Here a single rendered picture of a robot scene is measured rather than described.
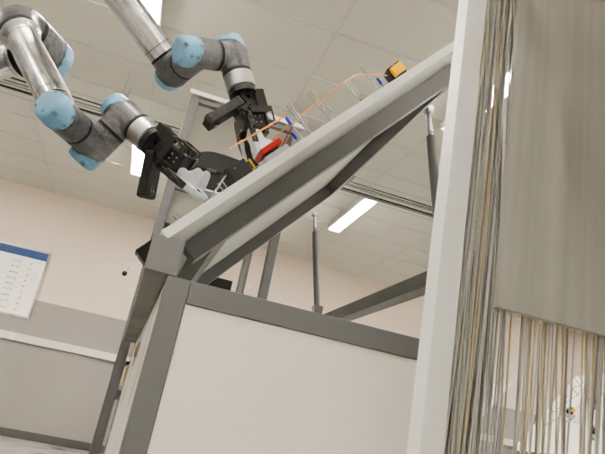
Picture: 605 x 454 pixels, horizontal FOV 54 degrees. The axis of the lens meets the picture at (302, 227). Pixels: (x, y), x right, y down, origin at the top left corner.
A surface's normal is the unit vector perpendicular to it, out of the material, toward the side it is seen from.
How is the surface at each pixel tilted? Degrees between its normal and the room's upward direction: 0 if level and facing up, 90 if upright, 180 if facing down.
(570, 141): 90
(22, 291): 90
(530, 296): 90
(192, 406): 90
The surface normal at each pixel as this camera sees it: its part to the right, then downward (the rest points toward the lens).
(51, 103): -0.26, -0.37
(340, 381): 0.30, -0.28
